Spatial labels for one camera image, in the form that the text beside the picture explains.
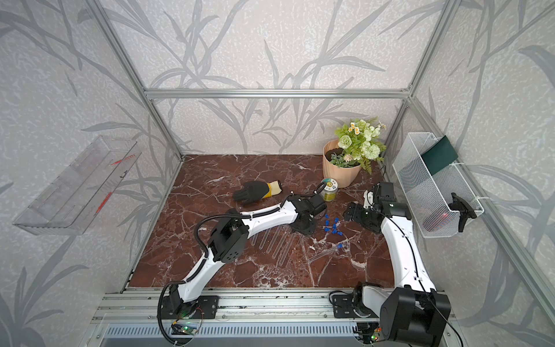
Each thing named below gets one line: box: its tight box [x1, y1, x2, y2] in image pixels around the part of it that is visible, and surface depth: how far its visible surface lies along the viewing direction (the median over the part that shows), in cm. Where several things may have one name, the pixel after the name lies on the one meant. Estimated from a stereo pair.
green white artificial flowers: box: [329, 117, 387, 174], surface depth 90 cm
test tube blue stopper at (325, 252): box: [307, 242, 344, 264], surface depth 88 cm
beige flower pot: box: [322, 138, 362, 189], surface depth 100 cm
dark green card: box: [420, 135, 459, 177], surface depth 72 cm
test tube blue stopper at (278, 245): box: [271, 231, 287, 260], surface depth 89 cm
